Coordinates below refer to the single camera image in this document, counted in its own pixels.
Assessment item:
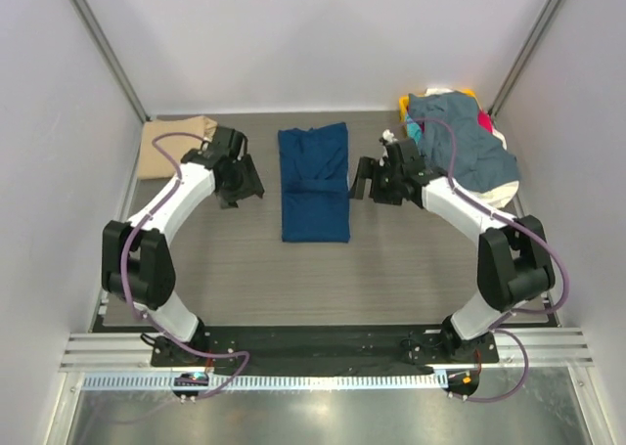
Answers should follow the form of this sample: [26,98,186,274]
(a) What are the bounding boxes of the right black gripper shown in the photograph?
[348,157,404,207]

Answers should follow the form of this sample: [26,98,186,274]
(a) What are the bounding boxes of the dark blue t shirt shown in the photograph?
[278,122,350,244]

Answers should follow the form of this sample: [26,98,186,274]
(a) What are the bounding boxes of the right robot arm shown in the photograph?
[350,139,556,363]

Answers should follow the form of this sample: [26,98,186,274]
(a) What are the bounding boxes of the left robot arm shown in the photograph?
[101,126,264,367]

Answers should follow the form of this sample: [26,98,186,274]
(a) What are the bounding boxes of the cyan t shirt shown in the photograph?
[404,115,425,143]

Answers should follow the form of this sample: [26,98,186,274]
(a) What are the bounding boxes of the yellow plastic bin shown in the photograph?
[398,87,479,136]

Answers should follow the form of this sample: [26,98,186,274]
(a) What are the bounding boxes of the folded beige t shirt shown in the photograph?
[136,115,218,180]

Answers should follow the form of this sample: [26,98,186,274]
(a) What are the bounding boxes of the pink red t shirt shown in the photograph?
[477,111,493,134]

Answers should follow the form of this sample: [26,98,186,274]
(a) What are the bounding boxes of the white cloth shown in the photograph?
[423,86,519,210]

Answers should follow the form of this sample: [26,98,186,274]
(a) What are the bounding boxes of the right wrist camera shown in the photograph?
[380,129,406,163]

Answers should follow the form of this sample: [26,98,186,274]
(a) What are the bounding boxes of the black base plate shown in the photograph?
[141,325,499,376]

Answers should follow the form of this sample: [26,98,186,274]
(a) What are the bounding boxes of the slotted cable duct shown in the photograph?
[82,371,448,392]

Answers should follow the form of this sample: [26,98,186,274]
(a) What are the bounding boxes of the aluminium frame rail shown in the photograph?
[59,327,593,373]

